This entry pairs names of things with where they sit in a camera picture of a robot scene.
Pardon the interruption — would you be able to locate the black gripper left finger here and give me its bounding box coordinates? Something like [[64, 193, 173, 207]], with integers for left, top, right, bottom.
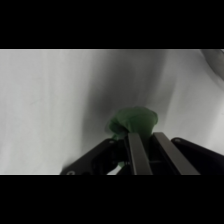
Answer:
[[123, 132, 154, 175]]

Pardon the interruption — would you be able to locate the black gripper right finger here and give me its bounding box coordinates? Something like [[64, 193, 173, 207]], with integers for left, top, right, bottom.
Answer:
[[152, 131, 201, 175]]

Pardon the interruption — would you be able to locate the green triangle block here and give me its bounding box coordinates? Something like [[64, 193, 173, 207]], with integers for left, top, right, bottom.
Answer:
[[105, 106, 160, 168]]

